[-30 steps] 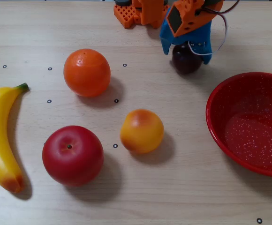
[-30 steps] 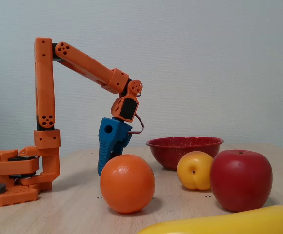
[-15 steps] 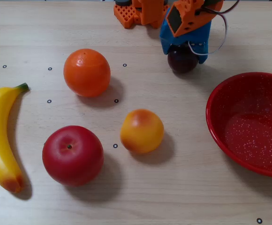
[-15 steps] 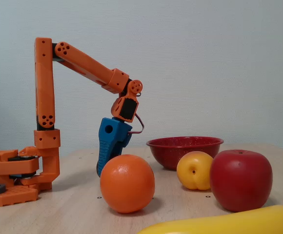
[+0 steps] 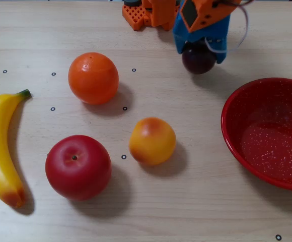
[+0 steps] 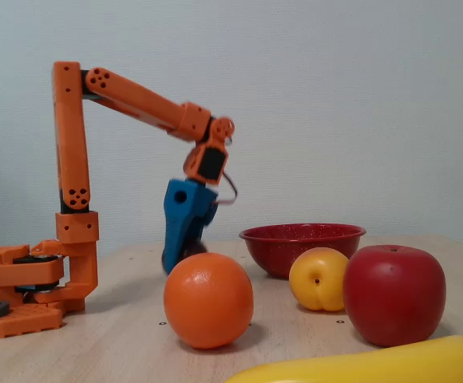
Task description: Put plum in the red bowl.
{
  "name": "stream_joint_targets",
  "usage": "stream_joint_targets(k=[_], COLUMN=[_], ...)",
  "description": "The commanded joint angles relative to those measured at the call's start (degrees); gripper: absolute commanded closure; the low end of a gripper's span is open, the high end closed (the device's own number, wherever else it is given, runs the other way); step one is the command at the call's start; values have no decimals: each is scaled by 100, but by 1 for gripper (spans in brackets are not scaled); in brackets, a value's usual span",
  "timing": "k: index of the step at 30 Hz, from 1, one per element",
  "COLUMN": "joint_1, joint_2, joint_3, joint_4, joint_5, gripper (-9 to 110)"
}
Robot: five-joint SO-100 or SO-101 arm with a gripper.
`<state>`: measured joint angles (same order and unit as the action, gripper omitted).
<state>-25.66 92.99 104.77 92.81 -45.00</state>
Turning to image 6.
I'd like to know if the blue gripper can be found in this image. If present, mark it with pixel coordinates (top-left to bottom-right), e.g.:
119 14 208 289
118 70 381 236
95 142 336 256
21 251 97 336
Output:
162 179 220 275

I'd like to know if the dark purple plum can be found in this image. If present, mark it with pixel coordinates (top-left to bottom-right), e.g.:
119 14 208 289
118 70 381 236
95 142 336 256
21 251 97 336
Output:
160 239 209 276

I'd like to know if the orange robot base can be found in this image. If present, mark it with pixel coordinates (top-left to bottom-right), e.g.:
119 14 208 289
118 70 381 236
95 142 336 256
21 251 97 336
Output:
0 231 65 339

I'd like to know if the red speckled bowl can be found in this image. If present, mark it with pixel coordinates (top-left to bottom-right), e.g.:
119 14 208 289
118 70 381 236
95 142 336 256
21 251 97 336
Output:
239 223 367 280

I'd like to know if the orange fruit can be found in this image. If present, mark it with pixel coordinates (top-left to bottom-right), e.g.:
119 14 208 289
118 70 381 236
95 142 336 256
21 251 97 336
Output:
163 252 255 350

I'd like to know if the yellow orange peach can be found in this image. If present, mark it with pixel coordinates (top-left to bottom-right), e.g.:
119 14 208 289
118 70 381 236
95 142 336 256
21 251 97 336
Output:
288 247 350 313

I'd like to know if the red apple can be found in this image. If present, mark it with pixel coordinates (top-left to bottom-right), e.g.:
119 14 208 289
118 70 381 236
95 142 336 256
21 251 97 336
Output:
342 244 447 348

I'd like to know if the yellow banana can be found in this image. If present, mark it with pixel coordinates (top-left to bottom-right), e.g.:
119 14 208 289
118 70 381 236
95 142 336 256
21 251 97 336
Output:
223 334 463 383

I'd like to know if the red white servo cable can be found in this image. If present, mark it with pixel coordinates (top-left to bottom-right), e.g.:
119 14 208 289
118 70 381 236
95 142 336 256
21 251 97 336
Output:
215 137 239 207

